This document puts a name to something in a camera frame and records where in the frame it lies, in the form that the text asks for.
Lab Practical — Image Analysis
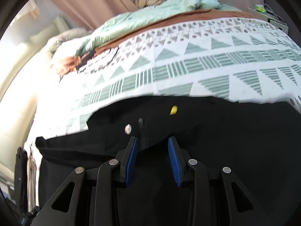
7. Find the large black shirt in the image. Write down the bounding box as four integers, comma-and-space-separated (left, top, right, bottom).
35, 96, 300, 225

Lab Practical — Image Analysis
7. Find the folded black clothes pile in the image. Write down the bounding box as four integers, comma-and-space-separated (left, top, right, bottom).
14, 147, 37, 213

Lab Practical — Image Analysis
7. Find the rust orange cloth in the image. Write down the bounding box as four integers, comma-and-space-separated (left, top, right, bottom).
50, 50, 95, 77

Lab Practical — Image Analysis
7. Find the patterned white bedspread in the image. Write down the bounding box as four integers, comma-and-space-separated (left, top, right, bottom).
27, 17, 300, 142

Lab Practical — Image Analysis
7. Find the cream padded headboard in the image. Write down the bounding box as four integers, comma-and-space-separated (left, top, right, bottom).
1, 15, 69, 173

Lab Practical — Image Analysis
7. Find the grey pillow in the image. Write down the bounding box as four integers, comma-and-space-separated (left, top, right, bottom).
46, 27, 93, 54

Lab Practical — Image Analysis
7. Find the left pink curtain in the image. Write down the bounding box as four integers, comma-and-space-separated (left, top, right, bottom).
51, 0, 138, 30

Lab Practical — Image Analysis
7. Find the mint green duvet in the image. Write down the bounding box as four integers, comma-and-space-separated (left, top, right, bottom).
75, 0, 240, 56

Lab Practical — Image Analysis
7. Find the white bedside table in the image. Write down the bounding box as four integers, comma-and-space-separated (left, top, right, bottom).
247, 4, 289, 35

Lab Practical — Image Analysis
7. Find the green item on bedside table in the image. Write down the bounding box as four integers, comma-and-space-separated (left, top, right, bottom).
256, 5, 266, 13

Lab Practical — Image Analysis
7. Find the hanging white garment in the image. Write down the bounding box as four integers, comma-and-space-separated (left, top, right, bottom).
24, 0, 40, 19

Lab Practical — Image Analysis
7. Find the black charger with cable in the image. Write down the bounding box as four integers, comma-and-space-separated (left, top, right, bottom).
76, 47, 119, 74

